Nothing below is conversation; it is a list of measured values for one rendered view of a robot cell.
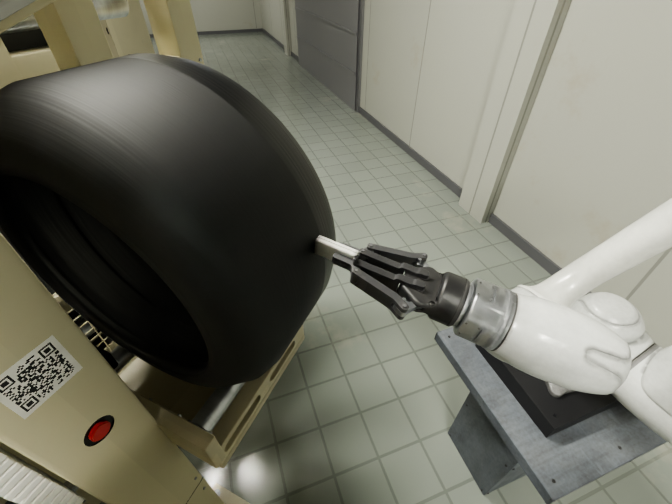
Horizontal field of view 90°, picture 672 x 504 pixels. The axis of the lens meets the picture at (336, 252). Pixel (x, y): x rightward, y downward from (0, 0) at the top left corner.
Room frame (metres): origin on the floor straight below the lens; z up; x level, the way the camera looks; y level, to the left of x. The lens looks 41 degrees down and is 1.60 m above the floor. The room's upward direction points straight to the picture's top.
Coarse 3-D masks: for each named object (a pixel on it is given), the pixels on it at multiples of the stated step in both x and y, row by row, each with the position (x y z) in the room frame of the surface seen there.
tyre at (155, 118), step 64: (128, 64) 0.52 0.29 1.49; (192, 64) 0.56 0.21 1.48; (0, 128) 0.39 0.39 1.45; (64, 128) 0.37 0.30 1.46; (128, 128) 0.37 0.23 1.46; (192, 128) 0.41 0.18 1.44; (256, 128) 0.48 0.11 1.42; (0, 192) 0.44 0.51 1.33; (64, 192) 0.34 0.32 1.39; (128, 192) 0.32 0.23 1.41; (192, 192) 0.34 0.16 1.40; (256, 192) 0.39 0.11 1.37; (320, 192) 0.49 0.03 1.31; (64, 256) 0.55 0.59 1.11; (128, 256) 0.63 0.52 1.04; (192, 256) 0.29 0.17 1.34; (256, 256) 0.32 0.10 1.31; (320, 256) 0.42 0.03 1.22; (128, 320) 0.49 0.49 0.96; (192, 320) 0.52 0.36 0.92; (256, 320) 0.29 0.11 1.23
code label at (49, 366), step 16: (32, 352) 0.22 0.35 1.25; (48, 352) 0.23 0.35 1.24; (64, 352) 0.24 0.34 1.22; (16, 368) 0.20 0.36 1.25; (32, 368) 0.21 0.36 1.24; (48, 368) 0.22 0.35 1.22; (64, 368) 0.23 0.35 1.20; (80, 368) 0.24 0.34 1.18; (0, 384) 0.18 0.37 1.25; (16, 384) 0.19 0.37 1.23; (32, 384) 0.20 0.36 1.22; (48, 384) 0.21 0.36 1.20; (0, 400) 0.17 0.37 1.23; (16, 400) 0.18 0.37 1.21; (32, 400) 0.19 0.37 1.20
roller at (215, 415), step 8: (240, 384) 0.36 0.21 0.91; (216, 392) 0.33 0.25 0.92; (224, 392) 0.34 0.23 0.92; (232, 392) 0.34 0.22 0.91; (208, 400) 0.32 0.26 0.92; (216, 400) 0.32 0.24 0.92; (224, 400) 0.32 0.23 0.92; (232, 400) 0.33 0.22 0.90; (208, 408) 0.30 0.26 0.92; (216, 408) 0.30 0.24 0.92; (224, 408) 0.31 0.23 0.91; (200, 416) 0.29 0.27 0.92; (208, 416) 0.29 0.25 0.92; (216, 416) 0.29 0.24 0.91; (200, 424) 0.27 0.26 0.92; (208, 424) 0.27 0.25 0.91; (216, 424) 0.28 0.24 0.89
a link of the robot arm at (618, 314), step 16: (576, 304) 0.54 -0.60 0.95; (592, 304) 0.52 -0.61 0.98; (608, 304) 0.52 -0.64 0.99; (624, 304) 0.51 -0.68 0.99; (608, 320) 0.48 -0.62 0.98; (624, 320) 0.47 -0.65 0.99; (640, 320) 0.47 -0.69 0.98; (624, 336) 0.44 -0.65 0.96; (640, 336) 0.45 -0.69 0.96; (640, 352) 0.42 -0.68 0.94
